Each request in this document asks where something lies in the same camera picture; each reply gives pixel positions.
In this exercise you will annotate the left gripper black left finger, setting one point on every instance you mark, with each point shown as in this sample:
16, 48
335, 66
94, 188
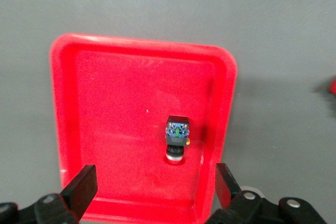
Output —
78, 190

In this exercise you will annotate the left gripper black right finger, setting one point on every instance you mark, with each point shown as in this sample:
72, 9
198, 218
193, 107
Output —
228, 192

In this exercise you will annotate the red push button switch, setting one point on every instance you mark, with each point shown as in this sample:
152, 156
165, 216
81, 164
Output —
177, 140
333, 86

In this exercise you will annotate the red plastic tray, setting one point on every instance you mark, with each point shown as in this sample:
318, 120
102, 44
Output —
118, 103

